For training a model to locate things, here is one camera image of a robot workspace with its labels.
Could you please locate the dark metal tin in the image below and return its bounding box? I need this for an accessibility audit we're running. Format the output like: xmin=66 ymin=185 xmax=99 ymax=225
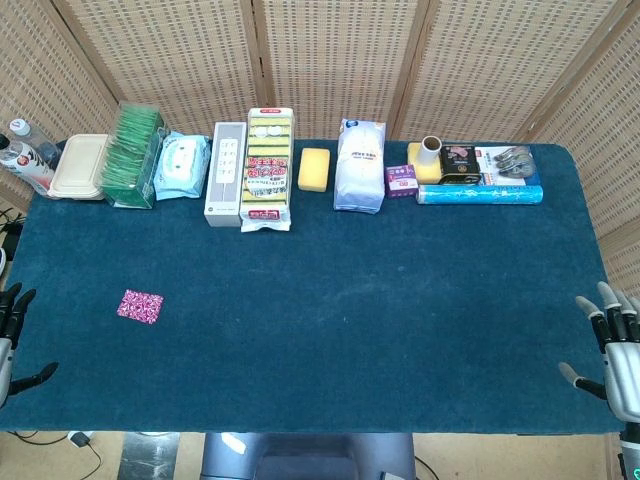
xmin=438 ymin=144 xmax=484 ymax=187

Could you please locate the beige lunch box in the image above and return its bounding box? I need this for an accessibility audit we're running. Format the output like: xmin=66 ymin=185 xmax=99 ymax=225
xmin=47 ymin=133 xmax=110 ymax=202

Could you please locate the small purple box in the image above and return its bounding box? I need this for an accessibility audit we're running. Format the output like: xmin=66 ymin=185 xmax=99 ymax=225
xmin=384 ymin=164 xmax=420 ymax=199

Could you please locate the white labelled drink bottle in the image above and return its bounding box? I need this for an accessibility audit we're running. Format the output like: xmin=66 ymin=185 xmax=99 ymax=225
xmin=0 ymin=133 xmax=56 ymax=197

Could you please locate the white paper bag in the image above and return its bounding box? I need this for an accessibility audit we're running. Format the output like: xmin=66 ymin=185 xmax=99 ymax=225
xmin=333 ymin=118 xmax=388 ymax=215

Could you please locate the yellow sponge multipack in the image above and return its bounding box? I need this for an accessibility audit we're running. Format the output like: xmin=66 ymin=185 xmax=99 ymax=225
xmin=239 ymin=106 xmax=295 ymax=234

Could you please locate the wicker folding screen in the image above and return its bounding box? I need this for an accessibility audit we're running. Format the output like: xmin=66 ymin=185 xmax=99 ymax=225
xmin=0 ymin=0 xmax=640 ymax=306

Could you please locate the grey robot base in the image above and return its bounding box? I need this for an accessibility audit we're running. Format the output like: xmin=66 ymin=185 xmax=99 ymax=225
xmin=199 ymin=432 xmax=417 ymax=480

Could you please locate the green tea bag box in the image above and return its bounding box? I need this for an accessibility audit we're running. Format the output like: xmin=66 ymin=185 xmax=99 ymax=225
xmin=99 ymin=101 xmax=170 ymax=210

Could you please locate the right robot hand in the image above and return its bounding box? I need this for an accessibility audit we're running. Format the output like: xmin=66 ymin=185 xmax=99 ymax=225
xmin=558 ymin=280 xmax=640 ymax=426

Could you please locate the light blue wet wipes pack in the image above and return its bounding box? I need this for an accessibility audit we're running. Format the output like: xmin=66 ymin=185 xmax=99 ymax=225
xmin=152 ymin=130 xmax=212 ymax=202

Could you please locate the metal floor plate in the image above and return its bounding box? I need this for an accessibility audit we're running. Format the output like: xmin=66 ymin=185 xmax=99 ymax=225
xmin=119 ymin=432 xmax=181 ymax=480

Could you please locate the white power strip box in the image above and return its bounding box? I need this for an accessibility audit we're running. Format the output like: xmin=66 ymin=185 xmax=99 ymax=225
xmin=203 ymin=121 xmax=248 ymax=229

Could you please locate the teal table mat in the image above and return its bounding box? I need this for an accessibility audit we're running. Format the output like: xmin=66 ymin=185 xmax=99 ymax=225
xmin=0 ymin=139 xmax=639 ymax=435

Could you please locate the yellow sponge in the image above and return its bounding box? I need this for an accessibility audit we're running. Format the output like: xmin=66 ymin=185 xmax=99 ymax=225
xmin=406 ymin=142 xmax=444 ymax=186
xmin=297 ymin=147 xmax=332 ymax=192

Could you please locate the clear bottle white cap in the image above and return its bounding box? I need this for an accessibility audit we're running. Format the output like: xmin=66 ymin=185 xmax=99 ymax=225
xmin=8 ymin=118 xmax=62 ymax=169

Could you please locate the blue cling film roll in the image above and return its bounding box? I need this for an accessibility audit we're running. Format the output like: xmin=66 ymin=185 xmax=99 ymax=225
xmin=416 ymin=184 xmax=545 ymax=206

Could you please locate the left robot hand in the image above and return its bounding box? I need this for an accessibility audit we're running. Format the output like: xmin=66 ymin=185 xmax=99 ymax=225
xmin=0 ymin=282 xmax=60 ymax=409

